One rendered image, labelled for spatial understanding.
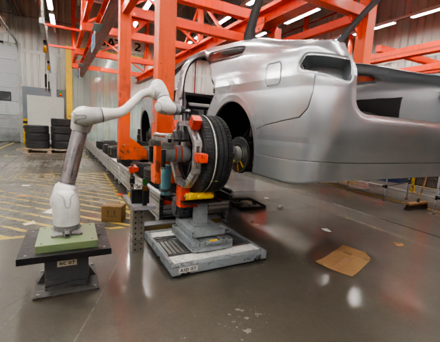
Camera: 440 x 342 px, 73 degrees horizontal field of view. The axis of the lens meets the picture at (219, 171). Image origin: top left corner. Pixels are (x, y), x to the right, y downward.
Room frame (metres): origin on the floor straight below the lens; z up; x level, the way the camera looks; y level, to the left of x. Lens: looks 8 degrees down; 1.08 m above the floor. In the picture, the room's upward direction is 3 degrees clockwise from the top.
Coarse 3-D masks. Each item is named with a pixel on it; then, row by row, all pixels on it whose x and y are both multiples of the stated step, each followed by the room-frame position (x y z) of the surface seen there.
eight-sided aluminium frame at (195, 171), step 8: (176, 128) 2.56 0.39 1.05; (192, 136) 2.26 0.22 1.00; (176, 144) 2.67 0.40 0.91; (200, 144) 2.23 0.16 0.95; (200, 152) 2.23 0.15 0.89; (192, 160) 2.24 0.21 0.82; (176, 168) 2.65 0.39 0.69; (192, 168) 2.22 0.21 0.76; (200, 168) 2.23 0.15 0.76; (176, 176) 2.55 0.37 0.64; (192, 176) 2.25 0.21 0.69; (184, 184) 2.34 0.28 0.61; (192, 184) 2.33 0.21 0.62
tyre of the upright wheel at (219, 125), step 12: (204, 120) 2.35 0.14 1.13; (216, 120) 2.42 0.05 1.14; (204, 132) 2.26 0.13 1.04; (216, 132) 2.30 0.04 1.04; (228, 132) 2.35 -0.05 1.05; (204, 144) 2.25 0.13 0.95; (228, 144) 2.30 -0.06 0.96; (228, 156) 2.29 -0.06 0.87; (180, 168) 2.67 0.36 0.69; (204, 168) 2.23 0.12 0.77; (216, 168) 2.25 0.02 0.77; (228, 168) 2.30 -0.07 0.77; (204, 180) 2.25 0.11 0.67; (216, 180) 2.30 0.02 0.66; (192, 192) 2.44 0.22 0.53
